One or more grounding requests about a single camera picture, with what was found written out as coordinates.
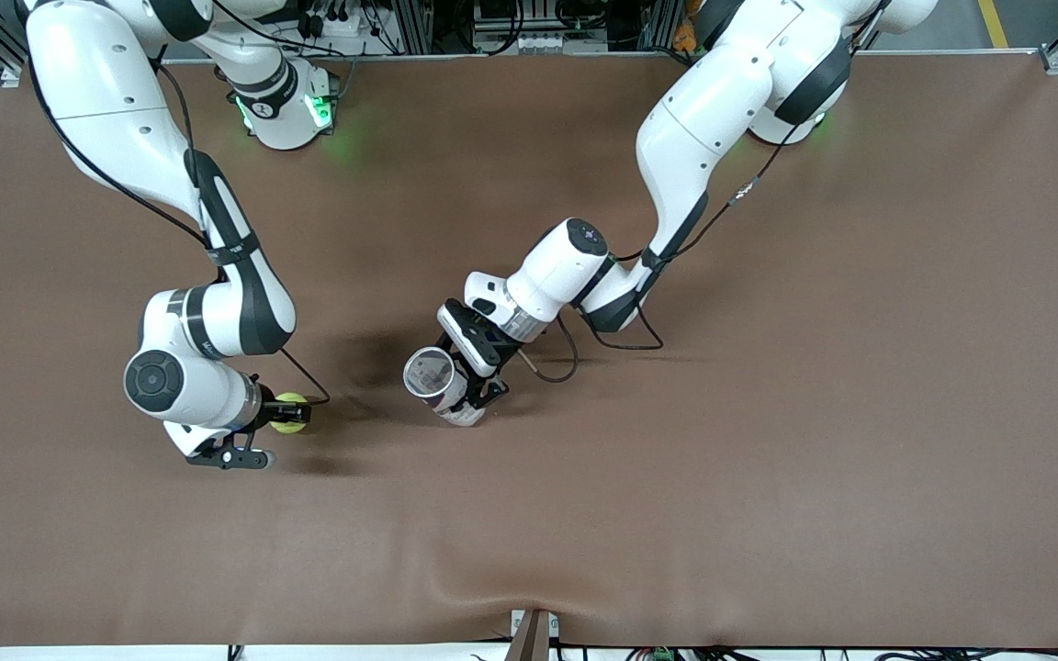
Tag yellow tennis ball two-line print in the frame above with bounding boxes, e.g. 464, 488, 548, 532
270, 392, 311, 434

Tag Wilson tennis ball can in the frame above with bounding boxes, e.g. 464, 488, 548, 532
402, 346, 490, 429

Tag brown table mat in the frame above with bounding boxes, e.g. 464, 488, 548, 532
0, 52, 1058, 648

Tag small white power strip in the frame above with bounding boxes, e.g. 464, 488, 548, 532
506, 32, 578, 54

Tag white power strip black plugs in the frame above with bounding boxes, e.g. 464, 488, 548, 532
295, 0, 401, 56

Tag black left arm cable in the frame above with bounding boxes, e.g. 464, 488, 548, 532
529, 50, 861, 384

